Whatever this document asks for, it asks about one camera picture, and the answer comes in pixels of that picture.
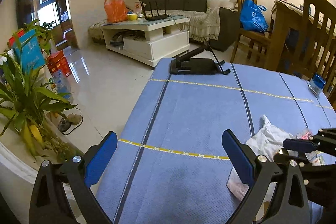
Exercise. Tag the lucky bamboo plant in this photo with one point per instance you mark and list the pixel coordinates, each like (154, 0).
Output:
(23, 92)

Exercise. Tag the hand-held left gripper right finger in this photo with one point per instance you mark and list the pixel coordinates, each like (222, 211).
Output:
(237, 158)

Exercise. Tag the blue lidded jar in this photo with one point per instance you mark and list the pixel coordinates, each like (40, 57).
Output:
(317, 82)

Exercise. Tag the wooden dining table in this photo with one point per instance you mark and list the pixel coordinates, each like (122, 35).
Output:
(278, 29)

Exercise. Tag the black router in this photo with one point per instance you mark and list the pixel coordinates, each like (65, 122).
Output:
(157, 17)

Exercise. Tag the black television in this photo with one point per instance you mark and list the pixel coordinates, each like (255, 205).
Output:
(25, 8)

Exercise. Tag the blue shopping bag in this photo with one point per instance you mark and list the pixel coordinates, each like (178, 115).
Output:
(252, 16)

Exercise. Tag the pack of water bottles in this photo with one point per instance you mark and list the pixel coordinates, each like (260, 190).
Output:
(61, 85)

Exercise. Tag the tall wooden chair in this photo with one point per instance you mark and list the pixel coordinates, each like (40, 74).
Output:
(307, 11)

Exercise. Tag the white cloth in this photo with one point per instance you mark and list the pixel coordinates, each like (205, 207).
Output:
(267, 140)

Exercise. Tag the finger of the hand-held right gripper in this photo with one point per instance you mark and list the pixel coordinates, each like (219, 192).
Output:
(299, 145)
(291, 158)

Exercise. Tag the yellow cup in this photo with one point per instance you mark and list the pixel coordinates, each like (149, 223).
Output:
(131, 16)

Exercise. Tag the white coffee table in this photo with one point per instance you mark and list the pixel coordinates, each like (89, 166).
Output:
(136, 48)

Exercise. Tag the black round device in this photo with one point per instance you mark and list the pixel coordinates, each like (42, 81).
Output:
(64, 125)

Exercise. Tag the black phone stand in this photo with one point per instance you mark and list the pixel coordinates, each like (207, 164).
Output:
(194, 66)

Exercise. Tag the beige lace sofa cover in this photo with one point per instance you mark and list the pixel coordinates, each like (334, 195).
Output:
(199, 24)

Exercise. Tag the wooden doorway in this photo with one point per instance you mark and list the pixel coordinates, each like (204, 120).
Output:
(50, 3)

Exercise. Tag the blue box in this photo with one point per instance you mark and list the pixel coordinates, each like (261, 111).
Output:
(29, 53)

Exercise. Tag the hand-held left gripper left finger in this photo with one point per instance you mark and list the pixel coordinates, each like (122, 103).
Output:
(101, 158)

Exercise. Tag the orange plastic bag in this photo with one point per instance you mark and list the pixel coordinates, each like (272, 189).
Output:
(115, 11)

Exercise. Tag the red box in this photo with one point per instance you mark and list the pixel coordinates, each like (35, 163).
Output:
(57, 64)

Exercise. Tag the blue striped tablecloth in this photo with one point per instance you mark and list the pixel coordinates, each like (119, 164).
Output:
(183, 113)

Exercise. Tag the white sofa cushion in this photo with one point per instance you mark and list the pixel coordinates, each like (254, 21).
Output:
(220, 3)

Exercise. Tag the red candy wrapper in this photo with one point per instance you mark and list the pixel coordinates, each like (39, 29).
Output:
(304, 135)

